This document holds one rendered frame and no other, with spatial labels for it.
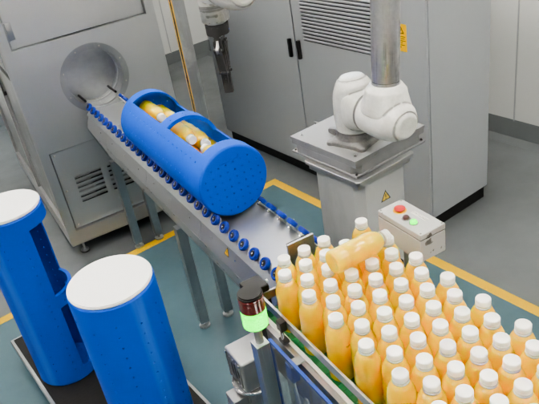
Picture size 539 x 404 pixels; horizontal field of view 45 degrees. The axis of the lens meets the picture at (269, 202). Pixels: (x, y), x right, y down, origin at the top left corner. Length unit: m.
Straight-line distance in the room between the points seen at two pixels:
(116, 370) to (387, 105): 1.27
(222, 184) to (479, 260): 1.79
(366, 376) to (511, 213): 2.61
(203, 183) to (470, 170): 2.10
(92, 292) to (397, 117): 1.17
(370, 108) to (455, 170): 1.66
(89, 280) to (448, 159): 2.33
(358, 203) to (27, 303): 1.43
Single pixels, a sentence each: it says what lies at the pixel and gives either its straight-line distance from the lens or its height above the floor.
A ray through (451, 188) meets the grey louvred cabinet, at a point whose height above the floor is 0.21.
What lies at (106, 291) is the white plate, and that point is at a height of 1.04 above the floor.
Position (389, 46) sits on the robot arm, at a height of 1.51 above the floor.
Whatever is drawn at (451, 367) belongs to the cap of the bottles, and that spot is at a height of 1.10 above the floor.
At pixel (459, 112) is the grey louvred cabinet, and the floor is 0.67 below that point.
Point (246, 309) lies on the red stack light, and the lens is 1.56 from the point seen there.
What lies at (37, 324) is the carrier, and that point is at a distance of 2.99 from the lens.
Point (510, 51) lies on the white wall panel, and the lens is 4.78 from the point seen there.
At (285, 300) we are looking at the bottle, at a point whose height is 1.03.
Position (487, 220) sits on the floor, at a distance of 4.06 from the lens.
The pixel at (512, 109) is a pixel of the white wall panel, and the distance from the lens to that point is 4.91.
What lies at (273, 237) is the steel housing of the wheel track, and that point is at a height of 0.93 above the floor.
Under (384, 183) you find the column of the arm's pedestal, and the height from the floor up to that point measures 0.92.
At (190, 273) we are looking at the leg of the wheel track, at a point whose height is 0.36.
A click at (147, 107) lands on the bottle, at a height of 1.18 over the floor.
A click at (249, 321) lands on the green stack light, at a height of 1.19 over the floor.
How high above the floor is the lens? 2.21
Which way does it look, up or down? 30 degrees down
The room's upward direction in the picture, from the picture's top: 10 degrees counter-clockwise
